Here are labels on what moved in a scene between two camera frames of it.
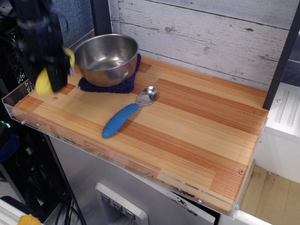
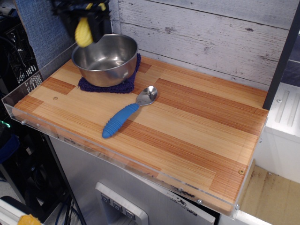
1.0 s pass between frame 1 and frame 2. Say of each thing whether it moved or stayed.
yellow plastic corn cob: moved
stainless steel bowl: stayed
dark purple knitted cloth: stayed
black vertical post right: stayed
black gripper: moved
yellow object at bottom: stayed
